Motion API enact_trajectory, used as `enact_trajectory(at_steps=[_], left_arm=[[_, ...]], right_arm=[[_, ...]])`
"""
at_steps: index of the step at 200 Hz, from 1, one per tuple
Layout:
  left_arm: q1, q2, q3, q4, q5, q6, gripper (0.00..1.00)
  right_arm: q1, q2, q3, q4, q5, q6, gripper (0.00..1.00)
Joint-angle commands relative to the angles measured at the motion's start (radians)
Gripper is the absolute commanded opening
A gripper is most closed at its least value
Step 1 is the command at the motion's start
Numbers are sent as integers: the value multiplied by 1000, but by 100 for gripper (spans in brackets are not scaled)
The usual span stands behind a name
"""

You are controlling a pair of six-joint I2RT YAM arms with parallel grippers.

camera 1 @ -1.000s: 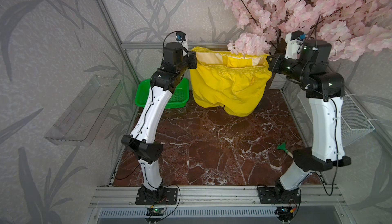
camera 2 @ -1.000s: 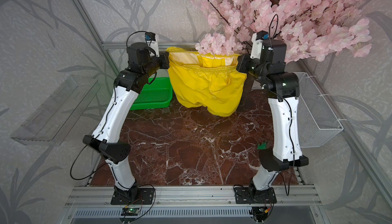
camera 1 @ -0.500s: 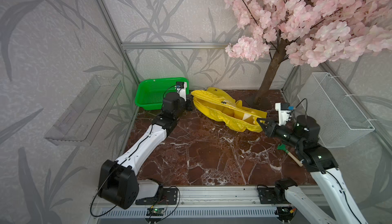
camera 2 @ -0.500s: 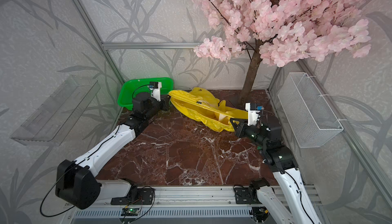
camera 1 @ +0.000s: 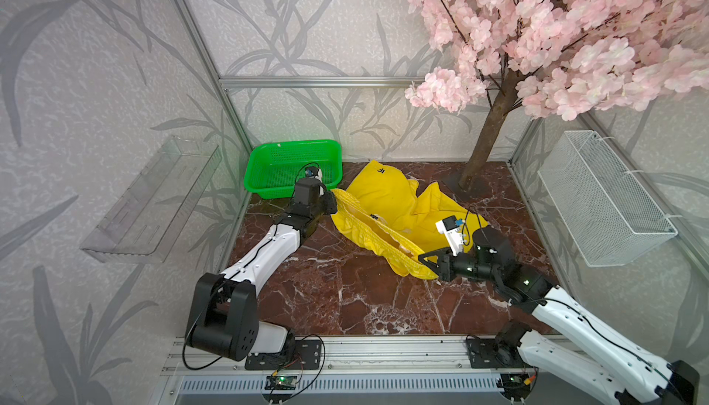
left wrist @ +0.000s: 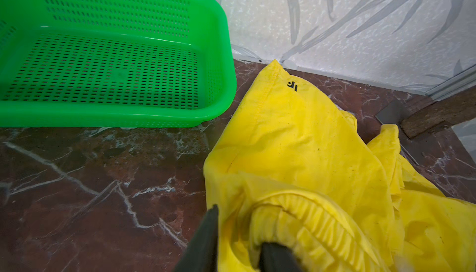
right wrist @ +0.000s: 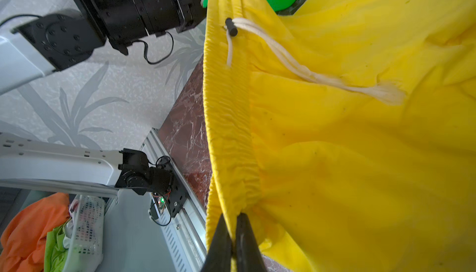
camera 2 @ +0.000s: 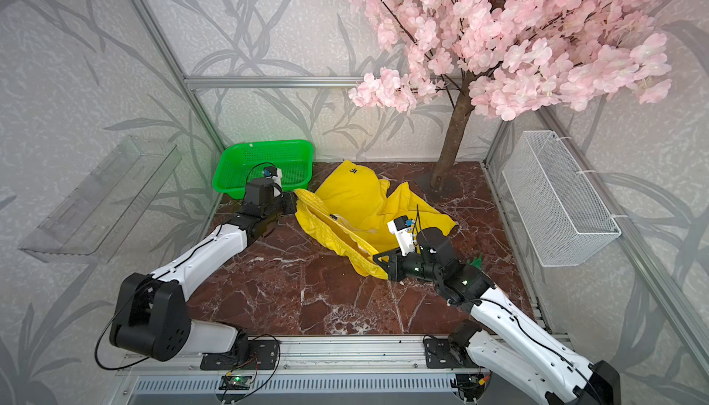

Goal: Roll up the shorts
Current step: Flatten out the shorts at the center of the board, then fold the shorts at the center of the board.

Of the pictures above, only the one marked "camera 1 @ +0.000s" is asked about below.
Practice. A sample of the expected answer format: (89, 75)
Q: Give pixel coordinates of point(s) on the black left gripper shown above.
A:
(328, 197)

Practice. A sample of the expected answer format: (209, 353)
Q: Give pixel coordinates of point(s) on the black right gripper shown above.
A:
(444, 268)

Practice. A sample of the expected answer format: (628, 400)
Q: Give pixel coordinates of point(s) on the yellow shorts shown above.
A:
(381, 212)

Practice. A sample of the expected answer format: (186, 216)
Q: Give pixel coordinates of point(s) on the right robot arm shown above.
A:
(607, 366)

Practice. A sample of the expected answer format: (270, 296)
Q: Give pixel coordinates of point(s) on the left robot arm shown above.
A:
(223, 319)

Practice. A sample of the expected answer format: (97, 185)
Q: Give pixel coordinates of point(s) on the green plastic basket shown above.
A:
(274, 168)

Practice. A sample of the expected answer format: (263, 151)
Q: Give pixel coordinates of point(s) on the right circuit board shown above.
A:
(524, 381)

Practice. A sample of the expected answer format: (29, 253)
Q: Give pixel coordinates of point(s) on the left green circuit board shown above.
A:
(282, 383)

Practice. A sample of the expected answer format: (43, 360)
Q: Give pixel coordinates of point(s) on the artificial cherry blossom tree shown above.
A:
(558, 58)

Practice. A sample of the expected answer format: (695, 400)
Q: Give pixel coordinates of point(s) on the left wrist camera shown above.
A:
(313, 171)

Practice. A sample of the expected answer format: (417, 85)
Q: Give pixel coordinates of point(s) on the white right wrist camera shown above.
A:
(452, 229)

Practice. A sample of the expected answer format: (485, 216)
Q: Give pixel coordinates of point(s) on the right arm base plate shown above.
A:
(492, 354)

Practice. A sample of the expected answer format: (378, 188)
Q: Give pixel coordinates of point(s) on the aluminium front rail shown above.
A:
(376, 354)

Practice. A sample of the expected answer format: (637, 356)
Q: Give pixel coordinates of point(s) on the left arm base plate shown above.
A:
(306, 354)

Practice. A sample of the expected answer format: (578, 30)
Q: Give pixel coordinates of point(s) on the clear acrylic wall shelf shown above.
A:
(145, 223)

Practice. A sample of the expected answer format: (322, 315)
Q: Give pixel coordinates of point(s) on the white wire mesh basket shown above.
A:
(610, 216)

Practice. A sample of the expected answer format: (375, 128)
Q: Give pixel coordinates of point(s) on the aluminium frame post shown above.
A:
(191, 26)

